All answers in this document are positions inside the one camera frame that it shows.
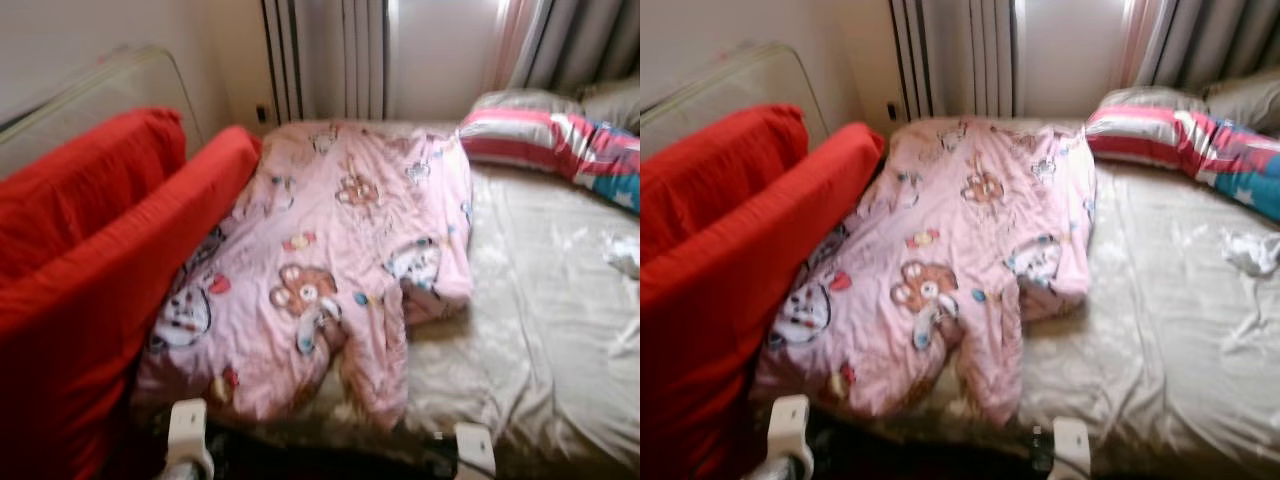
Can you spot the pink cartoon print quilt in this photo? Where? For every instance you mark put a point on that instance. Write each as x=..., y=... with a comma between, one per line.
x=320, y=250
x=950, y=240

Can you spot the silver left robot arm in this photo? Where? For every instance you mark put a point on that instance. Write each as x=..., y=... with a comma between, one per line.
x=765, y=472

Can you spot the beige floral bed sheet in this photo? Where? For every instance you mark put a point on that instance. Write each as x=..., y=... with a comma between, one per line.
x=540, y=330
x=1170, y=340

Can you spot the white crumpled cloth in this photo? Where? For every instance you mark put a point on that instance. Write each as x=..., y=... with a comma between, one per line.
x=1250, y=252
x=625, y=255

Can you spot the pink blue striped pillow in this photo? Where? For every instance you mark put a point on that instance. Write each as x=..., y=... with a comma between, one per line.
x=540, y=140
x=1170, y=140

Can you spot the large beige pillow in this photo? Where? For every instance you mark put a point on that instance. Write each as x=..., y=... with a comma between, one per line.
x=615, y=100
x=1250, y=98

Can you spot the white sheer curtain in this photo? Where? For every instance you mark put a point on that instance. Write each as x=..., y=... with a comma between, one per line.
x=445, y=55
x=1075, y=55

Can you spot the grey pleated curtain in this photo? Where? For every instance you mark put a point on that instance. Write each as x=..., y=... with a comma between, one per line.
x=590, y=40
x=955, y=55
x=330, y=55
x=1220, y=38

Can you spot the clear rounded panel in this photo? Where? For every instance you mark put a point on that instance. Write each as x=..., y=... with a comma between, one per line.
x=730, y=85
x=100, y=95

